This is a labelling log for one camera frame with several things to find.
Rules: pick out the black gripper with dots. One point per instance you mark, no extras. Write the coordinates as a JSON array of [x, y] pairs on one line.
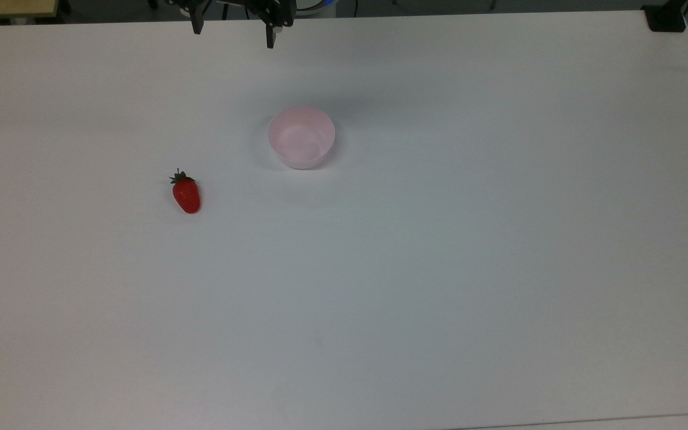
[[272, 11]]

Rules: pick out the red strawberry with green leaves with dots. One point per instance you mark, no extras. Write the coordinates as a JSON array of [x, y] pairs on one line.
[[187, 196]]

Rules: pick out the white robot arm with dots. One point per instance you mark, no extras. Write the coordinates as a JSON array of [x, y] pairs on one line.
[[319, 6]]

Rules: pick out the pink plastic bowl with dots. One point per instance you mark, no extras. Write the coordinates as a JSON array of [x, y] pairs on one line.
[[301, 138]]

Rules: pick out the wooden table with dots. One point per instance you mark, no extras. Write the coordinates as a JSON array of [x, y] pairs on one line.
[[3, 7]]

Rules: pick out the white side table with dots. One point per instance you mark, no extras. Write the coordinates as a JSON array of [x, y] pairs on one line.
[[619, 423]]

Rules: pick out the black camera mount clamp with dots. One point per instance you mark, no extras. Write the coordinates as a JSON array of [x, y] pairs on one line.
[[665, 19]]

